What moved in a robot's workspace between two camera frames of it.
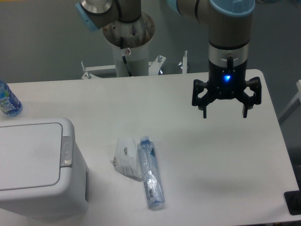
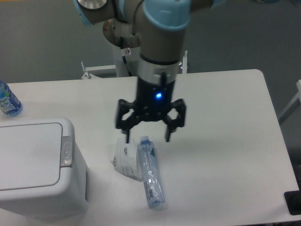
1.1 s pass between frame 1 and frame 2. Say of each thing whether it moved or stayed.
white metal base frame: stayed
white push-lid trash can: stayed
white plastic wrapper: stayed
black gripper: moved
